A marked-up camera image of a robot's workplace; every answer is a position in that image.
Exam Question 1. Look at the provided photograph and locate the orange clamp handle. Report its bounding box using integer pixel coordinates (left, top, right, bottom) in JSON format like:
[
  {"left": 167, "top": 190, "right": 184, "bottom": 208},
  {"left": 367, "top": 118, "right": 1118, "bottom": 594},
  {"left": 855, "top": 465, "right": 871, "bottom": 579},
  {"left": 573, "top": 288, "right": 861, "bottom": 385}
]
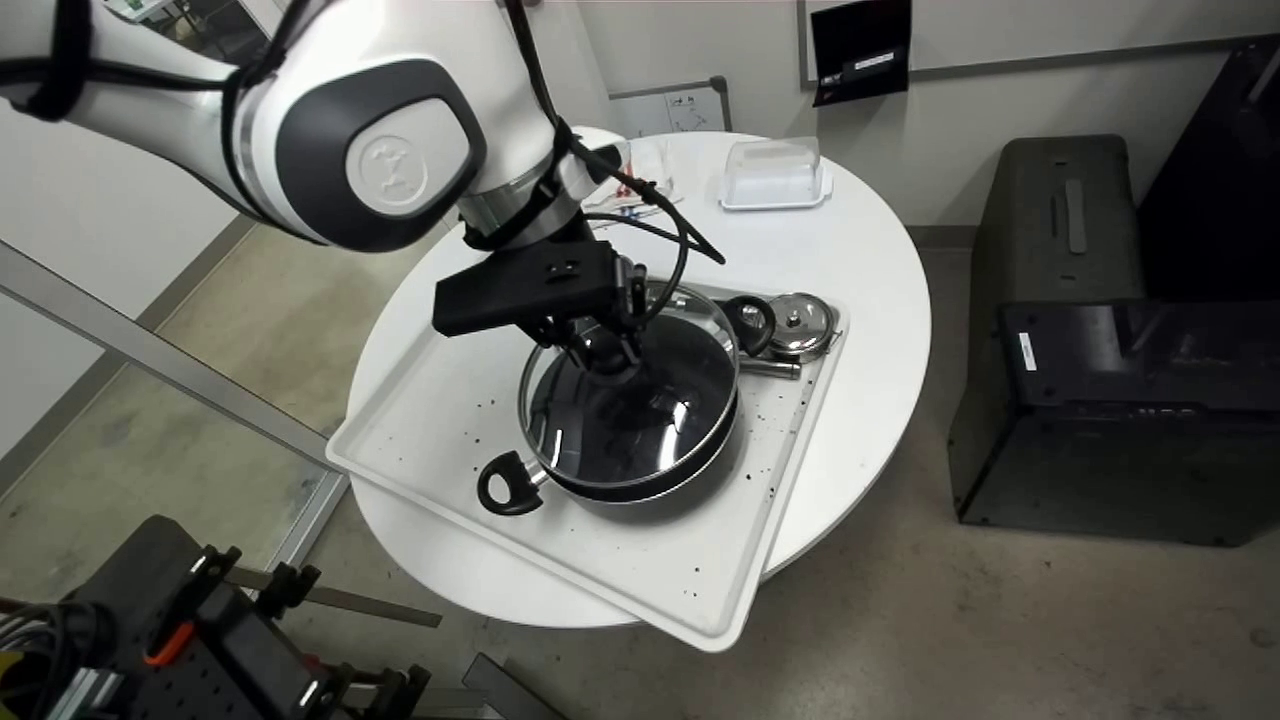
[{"left": 141, "top": 618, "right": 200, "bottom": 673}]

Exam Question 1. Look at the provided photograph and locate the small leaning whiteboard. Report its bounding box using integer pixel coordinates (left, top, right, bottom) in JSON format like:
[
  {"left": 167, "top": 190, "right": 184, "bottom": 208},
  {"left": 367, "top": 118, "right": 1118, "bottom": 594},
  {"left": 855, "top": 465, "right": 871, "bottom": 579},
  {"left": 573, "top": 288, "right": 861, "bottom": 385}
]
[{"left": 608, "top": 74, "right": 737, "bottom": 141}]

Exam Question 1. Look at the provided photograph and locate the black ring measuring cup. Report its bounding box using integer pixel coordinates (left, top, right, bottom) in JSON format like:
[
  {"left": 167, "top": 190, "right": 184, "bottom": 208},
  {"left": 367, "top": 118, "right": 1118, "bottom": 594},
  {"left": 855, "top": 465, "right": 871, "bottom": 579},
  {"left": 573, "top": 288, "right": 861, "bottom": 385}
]
[{"left": 717, "top": 293, "right": 781, "bottom": 362}]

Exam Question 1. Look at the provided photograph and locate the black equipment case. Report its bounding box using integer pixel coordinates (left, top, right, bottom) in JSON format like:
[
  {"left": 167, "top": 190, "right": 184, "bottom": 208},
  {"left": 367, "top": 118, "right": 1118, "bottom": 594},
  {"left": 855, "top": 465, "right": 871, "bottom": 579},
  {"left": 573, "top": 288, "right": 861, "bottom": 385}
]
[{"left": 948, "top": 132, "right": 1280, "bottom": 550}]

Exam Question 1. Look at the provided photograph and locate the black cooking pot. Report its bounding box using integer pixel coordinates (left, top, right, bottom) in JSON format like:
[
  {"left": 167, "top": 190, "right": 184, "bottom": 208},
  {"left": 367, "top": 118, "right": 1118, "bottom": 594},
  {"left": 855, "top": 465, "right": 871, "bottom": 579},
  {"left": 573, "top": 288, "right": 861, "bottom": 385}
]
[{"left": 472, "top": 296, "right": 747, "bottom": 520}]

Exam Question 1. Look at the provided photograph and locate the black wall sign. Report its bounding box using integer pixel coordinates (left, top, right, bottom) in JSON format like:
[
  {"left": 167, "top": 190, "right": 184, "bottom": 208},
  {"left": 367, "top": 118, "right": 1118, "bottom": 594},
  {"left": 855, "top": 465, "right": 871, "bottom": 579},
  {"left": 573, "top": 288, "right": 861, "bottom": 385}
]
[{"left": 806, "top": 0, "right": 917, "bottom": 109}]

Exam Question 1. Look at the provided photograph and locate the aluminium frame beam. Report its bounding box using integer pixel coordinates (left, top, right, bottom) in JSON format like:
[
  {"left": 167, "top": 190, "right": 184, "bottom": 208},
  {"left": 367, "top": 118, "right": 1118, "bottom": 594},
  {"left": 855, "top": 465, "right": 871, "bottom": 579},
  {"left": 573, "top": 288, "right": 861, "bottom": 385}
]
[{"left": 0, "top": 237, "right": 353, "bottom": 571}]

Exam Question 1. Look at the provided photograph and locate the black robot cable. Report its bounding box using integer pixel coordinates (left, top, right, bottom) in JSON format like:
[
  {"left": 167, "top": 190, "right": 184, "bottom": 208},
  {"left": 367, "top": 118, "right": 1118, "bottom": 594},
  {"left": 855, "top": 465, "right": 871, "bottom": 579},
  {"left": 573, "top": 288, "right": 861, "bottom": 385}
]
[{"left": 497, "top": 0, "right": 730, "bottom": 338}]

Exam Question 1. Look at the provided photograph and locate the wall whiteboard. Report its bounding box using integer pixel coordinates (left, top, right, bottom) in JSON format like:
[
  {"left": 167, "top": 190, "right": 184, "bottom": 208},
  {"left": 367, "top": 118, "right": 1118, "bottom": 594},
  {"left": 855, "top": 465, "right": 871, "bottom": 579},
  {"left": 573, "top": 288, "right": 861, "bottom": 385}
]
[{"left": 796, "top": 0, "right": 1280, "bottom": 85}]

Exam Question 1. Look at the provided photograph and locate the white plastic tray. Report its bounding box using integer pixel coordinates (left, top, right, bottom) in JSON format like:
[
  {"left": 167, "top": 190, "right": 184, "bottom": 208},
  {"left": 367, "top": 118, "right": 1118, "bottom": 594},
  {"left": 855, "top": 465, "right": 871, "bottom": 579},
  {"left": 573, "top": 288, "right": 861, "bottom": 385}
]
[{"left": 324, "top": 246, "right": 853, "bottom": 657}]

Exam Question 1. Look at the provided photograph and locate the black tool cart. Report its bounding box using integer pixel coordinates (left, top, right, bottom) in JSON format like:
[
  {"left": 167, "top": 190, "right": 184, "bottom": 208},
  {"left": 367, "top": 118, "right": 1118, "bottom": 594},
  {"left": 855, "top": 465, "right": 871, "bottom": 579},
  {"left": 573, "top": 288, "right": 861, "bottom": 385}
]
[{"left": 0, "top": 512, "right": 435, "bottom": 720}]

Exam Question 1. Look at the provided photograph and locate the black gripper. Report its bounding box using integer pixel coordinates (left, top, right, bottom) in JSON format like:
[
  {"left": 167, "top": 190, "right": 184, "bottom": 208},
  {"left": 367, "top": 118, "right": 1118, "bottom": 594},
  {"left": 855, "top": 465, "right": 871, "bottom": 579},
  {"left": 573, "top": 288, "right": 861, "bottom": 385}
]
[{"left": 430, "top": 246, "right": 651, "bottom": 378}]

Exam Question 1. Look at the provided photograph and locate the glass lid with black knob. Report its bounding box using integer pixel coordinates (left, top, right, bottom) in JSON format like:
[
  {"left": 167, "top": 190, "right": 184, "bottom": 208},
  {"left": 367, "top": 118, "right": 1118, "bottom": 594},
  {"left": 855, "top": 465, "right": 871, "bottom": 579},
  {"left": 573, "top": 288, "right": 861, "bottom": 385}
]
[{"left": 517, "top": 296, "right": 740, "bottom": 493}]

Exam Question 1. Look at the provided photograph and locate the clear plastic container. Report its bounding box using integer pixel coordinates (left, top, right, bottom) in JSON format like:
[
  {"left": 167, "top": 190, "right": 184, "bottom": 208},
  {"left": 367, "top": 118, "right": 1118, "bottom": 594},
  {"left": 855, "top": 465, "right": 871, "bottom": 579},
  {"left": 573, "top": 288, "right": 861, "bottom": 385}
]
[{"left": 717, "top": 132, "right": 834, "bottom": 216}]

